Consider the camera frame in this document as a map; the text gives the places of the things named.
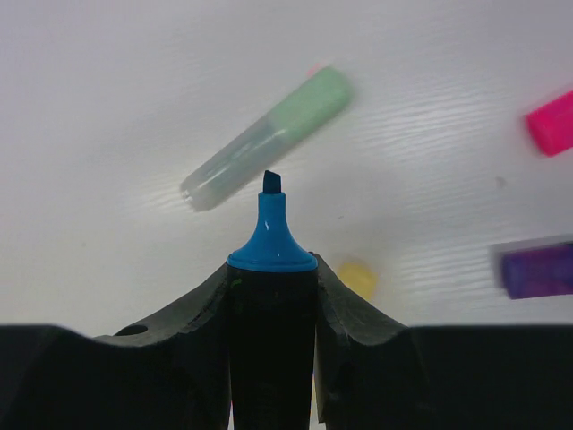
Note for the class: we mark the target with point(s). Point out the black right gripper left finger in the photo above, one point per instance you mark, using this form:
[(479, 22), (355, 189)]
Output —
[(169, 370)]

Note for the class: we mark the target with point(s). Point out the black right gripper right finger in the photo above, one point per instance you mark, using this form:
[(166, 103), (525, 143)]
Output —
[(372, 372)]

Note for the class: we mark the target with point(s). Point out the pastel yellow highlighter cap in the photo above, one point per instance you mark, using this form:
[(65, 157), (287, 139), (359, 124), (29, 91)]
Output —
[(359, 277)]

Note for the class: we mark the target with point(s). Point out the blue black highlighter body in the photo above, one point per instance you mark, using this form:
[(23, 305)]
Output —
[(272, 285)]

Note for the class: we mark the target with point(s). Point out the pink highlighter cap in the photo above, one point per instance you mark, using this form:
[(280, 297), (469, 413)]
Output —
[(550, 126)]

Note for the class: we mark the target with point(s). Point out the purple cap black highlighter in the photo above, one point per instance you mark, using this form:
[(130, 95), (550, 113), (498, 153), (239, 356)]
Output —
[(532, 268)]

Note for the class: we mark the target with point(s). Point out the pastel green highlighter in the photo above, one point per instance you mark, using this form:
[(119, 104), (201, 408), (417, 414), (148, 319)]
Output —
[(300, 114)]

